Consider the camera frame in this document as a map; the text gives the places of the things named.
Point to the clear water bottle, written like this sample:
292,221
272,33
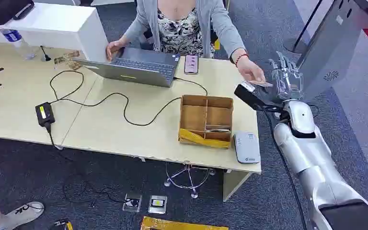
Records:
20,43

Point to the pink smartphone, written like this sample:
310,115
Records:
191,64

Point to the person seated at desk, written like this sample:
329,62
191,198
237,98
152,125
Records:
184,28

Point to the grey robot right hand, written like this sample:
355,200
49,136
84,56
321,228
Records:
288,83

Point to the small black desk microphone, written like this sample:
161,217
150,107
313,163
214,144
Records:
45,57

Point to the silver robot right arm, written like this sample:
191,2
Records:
311,152

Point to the grey turnstile gate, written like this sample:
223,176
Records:
333,41

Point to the person's right hand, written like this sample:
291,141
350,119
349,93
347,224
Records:
113,48

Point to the white cabinet box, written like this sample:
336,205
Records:
60,25

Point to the person's left hand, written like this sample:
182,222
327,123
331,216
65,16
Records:
250,70

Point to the black and yellow tool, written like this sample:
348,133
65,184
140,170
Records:
62,224

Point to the wooden card box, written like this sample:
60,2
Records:
196,117

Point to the yellow taped package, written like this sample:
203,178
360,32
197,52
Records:
177,224

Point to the black power adapter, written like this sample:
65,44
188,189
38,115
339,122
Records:
44,113

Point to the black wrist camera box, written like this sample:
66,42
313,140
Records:
250,96

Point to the chrome stool base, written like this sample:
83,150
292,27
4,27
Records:
188,177

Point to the pale card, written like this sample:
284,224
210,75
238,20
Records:
265,84

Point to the card stack in box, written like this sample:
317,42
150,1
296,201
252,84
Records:
219,130

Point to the grey card reader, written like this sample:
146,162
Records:
247,147

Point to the brown cards on desk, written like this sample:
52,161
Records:
68,60

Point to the white shoe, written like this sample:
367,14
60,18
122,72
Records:
20,214

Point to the black bag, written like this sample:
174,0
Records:
3,11

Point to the steel floor socket yellow label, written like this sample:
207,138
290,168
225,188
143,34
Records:
157,204

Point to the grey laptop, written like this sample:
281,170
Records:
139,66

